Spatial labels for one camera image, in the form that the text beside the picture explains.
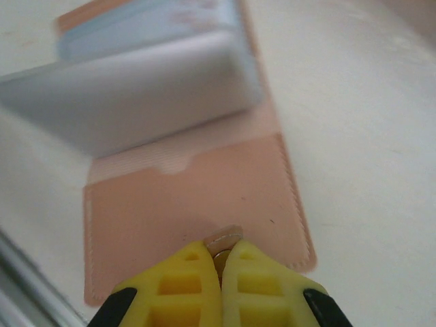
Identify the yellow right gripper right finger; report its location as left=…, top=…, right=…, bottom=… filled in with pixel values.
left=221, top=240, right=352, bottom=327

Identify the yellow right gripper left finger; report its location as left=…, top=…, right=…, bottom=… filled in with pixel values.
left=89, top=240, right=225, bottom=327

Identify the aluminium mounting beam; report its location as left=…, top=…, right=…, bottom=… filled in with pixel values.
left=0, top=228, right=86, bottom=327

